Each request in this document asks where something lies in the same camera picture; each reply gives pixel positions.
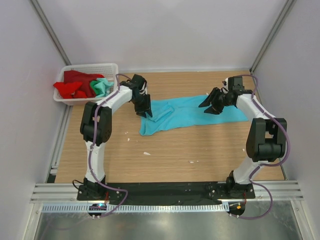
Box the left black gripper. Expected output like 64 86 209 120
131 93 153 119

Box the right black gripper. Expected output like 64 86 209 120
199 87 233 115

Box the blue t shirt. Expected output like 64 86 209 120
139 95 248 136

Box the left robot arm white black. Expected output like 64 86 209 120
77 74 153 201

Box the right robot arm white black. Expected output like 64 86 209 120
199 75 289 199

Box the mint green t shirt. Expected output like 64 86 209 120
89 77 114 98

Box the dark red t shirt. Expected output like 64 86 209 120
63 70 104 99

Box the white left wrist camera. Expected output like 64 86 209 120
139 83 148 96

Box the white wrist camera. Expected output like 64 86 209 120
221 78 229 94
139 83 148 96

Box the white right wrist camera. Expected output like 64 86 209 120
221 78 229 94

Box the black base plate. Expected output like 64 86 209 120
77 181 256 206

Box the grey slotted cable duct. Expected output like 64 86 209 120
41 202 229 214

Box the right aluminium corner post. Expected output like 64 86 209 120
249 0 297 73

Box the aluminium corner post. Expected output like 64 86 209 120
29 0 71 66
249 0 297 73

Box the left aluminium corner post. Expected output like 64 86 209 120
29 0 71 66

